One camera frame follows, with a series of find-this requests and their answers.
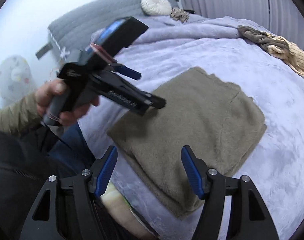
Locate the blue jeans leg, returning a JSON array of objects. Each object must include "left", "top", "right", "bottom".
[{"left": 49, "top": 123, "right": 96, "bottom": 174}]

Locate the cream and brown striped garment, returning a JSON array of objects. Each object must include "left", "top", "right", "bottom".
[{"left": 237, "top": 25, "right": 304, "bottom": 78}]

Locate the grey pleated curtain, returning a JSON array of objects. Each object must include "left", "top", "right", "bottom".
[{"left": 182, "top": 0, "right": 304, "bottom": 50}]

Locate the lavender plush bed blanket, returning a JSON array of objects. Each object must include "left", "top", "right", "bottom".
[{"left": 79, "top": 15, "right": 304, "bottom": 239}]

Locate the grey quilted headboard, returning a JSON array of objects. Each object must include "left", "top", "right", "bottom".
[{"left": 48, "top": 0, "right": 178, "bottom": 60}]

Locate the person's left hand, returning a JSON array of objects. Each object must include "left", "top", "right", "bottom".
[{"left": 35, "top": 78, "right": 101, "bottom": 127}]

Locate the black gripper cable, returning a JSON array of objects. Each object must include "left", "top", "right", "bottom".
[{"left": 41, "top": 122, "right": 73, "bottom": 151}]

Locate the olive green knit sweater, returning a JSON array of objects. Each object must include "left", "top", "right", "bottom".
[{"left": 108, "top": 67, "right": 267, "bottom": 219}]

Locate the white round pleated pillow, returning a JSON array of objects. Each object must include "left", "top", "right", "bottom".
[{"left": 141, "top": 0, "right": 172, "bottom": 16}]

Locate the small beige crumpled cloth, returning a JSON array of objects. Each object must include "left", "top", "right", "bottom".
[{"left": 170, "top": 7, "right": 189, "bottom": 23}]

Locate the olive ribbed left sleeve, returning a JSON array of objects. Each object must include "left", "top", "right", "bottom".
[{"left": 0, "top": 93, "right": 42, "bottom": 135}]

